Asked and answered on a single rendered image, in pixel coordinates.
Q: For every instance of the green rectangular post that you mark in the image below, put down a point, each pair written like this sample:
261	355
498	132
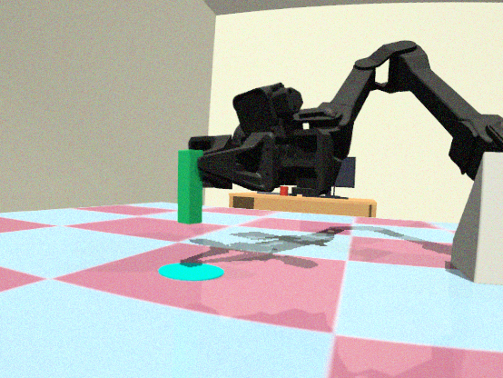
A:
189	187

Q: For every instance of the teal flat disc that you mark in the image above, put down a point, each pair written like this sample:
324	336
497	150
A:
191	272

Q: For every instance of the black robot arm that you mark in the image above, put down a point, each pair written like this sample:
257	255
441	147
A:
275	108

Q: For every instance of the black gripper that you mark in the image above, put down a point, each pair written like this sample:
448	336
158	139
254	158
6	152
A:
264	162

